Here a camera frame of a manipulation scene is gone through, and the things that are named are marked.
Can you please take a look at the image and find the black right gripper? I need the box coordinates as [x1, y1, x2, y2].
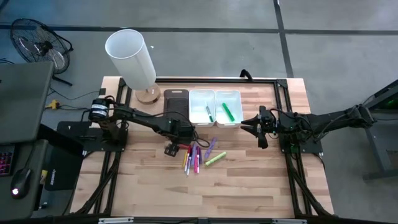
[241, 105, 279, 149]

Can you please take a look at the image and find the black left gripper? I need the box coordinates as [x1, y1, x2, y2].
[164, 119, 196, 157]

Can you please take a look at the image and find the green Sharpie highlighter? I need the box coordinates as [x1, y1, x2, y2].
[221, 102, 236, 123]

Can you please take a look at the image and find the green dry-erase marker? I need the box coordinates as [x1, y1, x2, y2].
[205, 102, 215, 123]

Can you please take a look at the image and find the purple Sharpie highlighter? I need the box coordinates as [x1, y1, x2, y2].
[204, 136, 218, 160]

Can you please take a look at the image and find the red dry-erase marker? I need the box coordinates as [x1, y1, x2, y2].
[185, 146, 193, 177]

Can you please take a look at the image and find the pink highlighter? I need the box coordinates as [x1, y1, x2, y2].
[193, 146, 200, 174]

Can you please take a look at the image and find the yellow-green Sharpie highlighter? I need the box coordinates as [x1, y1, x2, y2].
[204, 151, 228, 167]

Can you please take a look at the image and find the white plastic bin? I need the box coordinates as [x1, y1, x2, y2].
[215, 90, 244, 129]
[188, 89, 216, 128]

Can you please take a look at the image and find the dark grey plastic bin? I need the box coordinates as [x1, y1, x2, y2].
[163, 88, 190, 125]

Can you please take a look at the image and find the black curved clamp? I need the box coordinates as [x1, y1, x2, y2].
[239, 68, 254, 82]

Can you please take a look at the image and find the white shade wooden base lamp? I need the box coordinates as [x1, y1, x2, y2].
[104, 29, 162, 105]

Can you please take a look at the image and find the black metal side stand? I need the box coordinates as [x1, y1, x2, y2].
[362, 79, 398, 181]

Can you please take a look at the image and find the grey flat monitor panel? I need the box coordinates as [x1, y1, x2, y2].
[0, 61, 54, 144]

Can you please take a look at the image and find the black floor fan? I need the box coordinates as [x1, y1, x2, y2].
[10, 17, 75, 87]

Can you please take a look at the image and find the black computer mouse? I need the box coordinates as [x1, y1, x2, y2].
[10, 167, 32, 200]

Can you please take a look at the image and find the grey side desk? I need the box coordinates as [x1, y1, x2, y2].
[0, 139, 50, 220]

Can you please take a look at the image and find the backlit black keyboard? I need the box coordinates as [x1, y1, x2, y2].
[0, 146, 16, 177]

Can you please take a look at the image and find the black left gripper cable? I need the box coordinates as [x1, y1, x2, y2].
[193, 130, 211, 149]

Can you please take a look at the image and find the black aluminium table frame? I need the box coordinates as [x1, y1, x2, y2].
[74, 77, 333, 218]

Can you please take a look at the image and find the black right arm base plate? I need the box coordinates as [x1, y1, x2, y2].
[279, 129, 324, 155]

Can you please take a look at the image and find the silver bracket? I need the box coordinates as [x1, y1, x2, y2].
[272, 218, 308, 224]
[98, 217, 134, 224]

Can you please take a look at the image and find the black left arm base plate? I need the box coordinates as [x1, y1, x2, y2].
[57, 120, 129, 152]

